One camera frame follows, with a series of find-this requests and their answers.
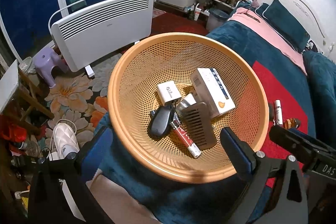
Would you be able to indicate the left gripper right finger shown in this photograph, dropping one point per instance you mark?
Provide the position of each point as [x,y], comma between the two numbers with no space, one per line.
[274,193]

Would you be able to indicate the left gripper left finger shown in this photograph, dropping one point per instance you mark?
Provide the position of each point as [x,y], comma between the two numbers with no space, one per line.
[47,202]

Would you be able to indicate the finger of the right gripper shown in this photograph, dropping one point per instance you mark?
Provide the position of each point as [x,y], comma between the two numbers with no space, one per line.
[303,147]

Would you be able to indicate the amber capsule bottle cork lid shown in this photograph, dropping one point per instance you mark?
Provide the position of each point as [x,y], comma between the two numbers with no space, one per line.
[292,123]

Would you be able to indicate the white tube bottle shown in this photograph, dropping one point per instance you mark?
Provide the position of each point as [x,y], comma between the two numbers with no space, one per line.
[278,113]

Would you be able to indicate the red lighter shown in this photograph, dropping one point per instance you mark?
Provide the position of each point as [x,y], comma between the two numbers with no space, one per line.
[185,139]

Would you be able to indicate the brown wooden comb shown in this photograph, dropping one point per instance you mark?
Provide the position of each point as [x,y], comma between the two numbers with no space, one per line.
[199,127]

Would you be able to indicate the white medicine box blue stripe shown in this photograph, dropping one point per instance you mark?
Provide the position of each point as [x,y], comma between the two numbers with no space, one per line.
[211,90]

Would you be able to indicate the black remote control with buttons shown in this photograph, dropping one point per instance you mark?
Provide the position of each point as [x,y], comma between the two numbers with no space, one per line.
[160,120]

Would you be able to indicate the blue spray bottle clear cap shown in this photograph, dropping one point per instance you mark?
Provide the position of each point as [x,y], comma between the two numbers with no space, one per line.
[182,105]

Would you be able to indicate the white charger plug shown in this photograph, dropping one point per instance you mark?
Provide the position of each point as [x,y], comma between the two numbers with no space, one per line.
[189,99]

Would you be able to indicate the orange perforated plastic basket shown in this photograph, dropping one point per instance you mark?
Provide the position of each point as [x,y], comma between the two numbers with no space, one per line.
[132,95]

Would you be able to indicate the small white square box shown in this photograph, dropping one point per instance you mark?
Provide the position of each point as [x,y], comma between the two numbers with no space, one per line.
[168,92]

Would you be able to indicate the red patterned cloth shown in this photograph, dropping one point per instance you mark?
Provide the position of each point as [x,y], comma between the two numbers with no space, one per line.
[289,106]

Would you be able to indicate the white hair dryer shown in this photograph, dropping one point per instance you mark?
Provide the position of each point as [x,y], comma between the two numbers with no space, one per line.
[64,136]

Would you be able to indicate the floral rug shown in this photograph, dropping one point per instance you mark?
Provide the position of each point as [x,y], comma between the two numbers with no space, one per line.
[79,100]

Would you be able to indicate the wooden side table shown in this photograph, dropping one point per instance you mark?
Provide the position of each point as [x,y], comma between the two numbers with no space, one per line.
[19,96]

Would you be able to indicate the blue velvet blanket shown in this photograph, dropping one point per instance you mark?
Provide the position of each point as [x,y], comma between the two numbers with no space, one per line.
[130,193]

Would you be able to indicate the purple plastic stool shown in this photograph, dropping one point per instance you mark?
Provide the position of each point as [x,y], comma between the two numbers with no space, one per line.
[46,60]

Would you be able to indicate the teal pillow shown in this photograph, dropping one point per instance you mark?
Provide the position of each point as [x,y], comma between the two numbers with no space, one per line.
[282,21]

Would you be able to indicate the white panel heater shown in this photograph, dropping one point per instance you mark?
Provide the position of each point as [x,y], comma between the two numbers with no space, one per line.
[97,30]

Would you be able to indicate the translucent trash bin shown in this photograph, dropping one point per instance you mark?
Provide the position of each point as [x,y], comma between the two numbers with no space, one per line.
[216,19]

